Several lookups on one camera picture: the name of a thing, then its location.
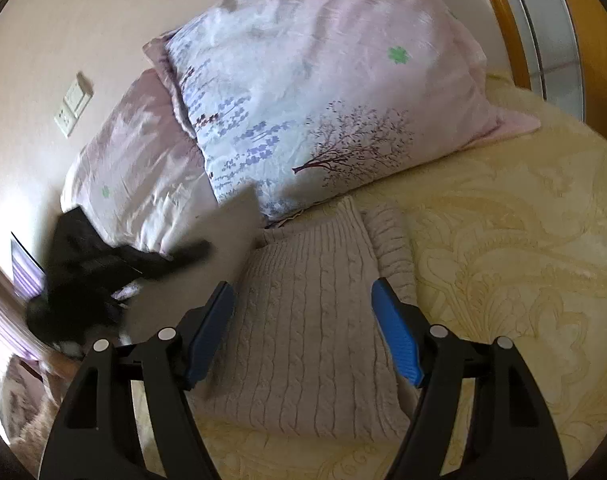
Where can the wooden framed glass door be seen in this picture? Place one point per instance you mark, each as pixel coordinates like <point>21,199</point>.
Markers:
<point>548,25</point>

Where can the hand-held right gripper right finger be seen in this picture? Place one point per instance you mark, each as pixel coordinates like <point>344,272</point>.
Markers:
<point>396,332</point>

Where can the pink pillow with tree print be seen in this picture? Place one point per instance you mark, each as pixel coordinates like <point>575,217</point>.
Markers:
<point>308,85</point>

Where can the white wall switch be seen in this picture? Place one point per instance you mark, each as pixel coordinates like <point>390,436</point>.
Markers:
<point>78,93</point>

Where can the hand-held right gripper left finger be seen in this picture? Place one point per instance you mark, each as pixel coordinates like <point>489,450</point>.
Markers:
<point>211,335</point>

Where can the fluffy beige rug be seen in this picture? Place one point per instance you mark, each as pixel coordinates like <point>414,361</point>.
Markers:
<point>28,410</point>

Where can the pink pillow with purple flowers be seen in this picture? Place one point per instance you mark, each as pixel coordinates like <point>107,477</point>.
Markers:
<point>133,160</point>

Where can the white wall socket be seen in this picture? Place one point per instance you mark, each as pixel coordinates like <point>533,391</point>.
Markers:
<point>66,120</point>

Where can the purple curtain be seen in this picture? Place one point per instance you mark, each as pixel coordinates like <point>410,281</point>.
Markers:
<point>27,267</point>

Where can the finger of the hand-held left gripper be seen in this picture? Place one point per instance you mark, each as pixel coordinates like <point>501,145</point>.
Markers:
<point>173,260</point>

